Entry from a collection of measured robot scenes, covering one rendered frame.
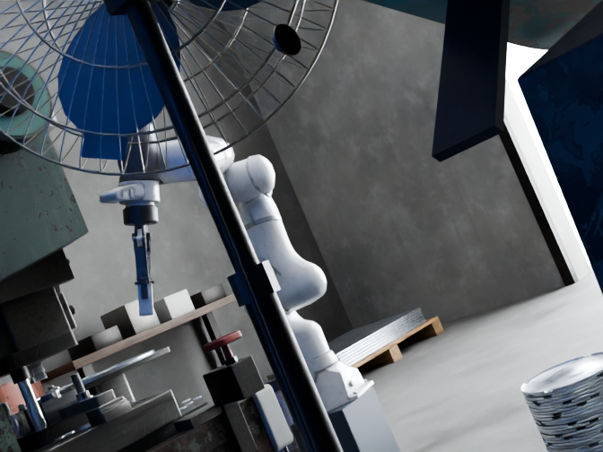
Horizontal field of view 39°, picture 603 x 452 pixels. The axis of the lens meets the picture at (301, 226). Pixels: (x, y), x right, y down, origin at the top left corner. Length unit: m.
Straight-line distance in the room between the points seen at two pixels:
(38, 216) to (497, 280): 5.06
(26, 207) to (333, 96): 5.39
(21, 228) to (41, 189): 0.10
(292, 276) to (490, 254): 4.27
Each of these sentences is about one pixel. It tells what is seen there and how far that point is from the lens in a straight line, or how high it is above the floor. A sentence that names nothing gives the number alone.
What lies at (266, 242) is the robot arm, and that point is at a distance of 2.31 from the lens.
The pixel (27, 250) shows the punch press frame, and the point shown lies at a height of 1.06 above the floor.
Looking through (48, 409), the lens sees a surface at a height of 0.76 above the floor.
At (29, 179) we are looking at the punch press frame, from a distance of 1.76.
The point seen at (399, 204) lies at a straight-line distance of 6.76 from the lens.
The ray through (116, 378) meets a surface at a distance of 1.90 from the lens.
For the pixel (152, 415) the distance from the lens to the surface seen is 1.72.
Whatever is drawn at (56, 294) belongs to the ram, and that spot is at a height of 0.97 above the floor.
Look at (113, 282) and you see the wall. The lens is 6.02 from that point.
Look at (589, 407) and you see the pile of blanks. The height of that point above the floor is 0.17.
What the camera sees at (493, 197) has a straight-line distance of 6.33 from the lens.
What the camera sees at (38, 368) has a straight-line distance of 1.85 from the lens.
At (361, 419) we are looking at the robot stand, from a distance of 2.31.
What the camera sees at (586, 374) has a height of 0.24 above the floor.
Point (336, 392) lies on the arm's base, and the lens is 2.31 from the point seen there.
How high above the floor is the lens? 0.82
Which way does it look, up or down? 3 degrees up
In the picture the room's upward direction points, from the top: 23 degrees counter-clockwise
